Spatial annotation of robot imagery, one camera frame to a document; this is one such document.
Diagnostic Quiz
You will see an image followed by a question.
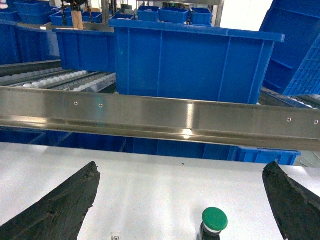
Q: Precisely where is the blue bin behind left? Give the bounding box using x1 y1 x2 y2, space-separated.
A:
53 28 116 73

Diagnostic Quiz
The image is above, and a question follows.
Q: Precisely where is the stainless steel shelf rail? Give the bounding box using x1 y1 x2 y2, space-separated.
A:
0 87 320 152

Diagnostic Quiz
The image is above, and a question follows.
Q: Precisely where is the green push button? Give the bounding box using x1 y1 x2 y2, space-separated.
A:
197 207 228 240

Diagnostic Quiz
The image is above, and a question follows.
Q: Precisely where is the large blue plastic bin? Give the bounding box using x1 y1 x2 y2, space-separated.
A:
109 18 285 104

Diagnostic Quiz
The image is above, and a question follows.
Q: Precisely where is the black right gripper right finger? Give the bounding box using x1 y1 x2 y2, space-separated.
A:
262 161 320 240

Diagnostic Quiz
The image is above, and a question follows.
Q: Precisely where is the tilted blue crate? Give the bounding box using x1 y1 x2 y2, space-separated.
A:
260 0 320 96

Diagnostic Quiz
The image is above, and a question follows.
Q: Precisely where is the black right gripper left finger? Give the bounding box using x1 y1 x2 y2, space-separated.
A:
0 161 101 240

